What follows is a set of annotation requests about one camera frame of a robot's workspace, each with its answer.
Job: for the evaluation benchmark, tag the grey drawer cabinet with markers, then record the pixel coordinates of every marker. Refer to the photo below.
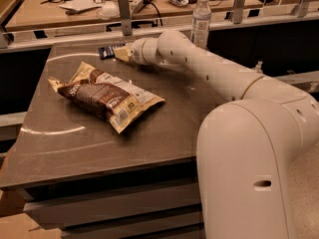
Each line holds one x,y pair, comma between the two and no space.
76,173

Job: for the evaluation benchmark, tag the brown chip bag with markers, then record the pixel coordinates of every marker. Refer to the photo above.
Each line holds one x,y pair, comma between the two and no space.
108,97

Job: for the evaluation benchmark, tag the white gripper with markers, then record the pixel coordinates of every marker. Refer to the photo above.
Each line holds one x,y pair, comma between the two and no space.
137,55

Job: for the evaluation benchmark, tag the metal bracket post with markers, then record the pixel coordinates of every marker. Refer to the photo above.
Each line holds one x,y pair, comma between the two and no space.
237,11
125,16

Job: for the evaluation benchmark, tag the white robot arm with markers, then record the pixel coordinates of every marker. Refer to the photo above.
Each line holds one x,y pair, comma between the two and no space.
244,146

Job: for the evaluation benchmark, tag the metal bracket post left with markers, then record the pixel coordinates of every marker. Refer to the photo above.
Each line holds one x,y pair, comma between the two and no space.
125,16

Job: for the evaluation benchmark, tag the blue rxbar blueberry wrapper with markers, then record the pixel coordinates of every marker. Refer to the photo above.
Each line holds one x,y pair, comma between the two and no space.
108,51

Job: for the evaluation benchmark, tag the small sanitizer bottle right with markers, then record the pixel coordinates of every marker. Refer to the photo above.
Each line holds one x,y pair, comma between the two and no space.
258,67

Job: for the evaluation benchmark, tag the metal bracket post right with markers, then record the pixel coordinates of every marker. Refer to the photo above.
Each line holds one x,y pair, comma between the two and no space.
237,11

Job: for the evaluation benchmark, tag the clear plastic water bottle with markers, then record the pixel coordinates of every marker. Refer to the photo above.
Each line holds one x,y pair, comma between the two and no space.
200,23

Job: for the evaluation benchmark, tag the white paper sheet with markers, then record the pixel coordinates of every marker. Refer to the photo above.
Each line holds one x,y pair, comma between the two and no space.
79,5

